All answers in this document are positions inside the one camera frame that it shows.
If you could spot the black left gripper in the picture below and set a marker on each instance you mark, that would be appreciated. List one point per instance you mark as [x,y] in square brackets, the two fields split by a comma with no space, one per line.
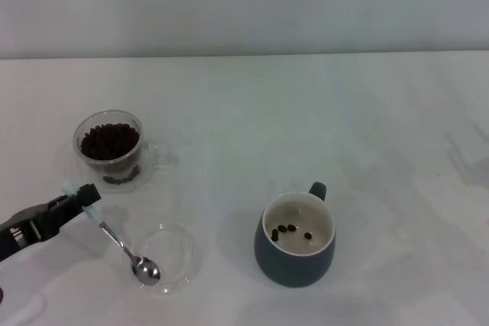
[26,226]

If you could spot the dark green ceramic mug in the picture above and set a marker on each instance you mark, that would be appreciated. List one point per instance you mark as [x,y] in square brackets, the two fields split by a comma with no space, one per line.
[290,268]

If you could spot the coffee beans heap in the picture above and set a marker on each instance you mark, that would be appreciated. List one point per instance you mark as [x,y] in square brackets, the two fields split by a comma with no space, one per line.
[109,141]

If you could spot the double-walled glass cup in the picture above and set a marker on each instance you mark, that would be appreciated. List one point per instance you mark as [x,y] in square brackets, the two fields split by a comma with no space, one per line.
[160,156]

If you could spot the brown coffee bean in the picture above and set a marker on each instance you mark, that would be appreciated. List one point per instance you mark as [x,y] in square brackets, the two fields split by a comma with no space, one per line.
[291,228]
[282,228]
[307,235]
[275,233]

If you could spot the clear glass saucer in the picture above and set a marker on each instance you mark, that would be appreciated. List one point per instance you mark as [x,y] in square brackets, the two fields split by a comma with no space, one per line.
[179,253]

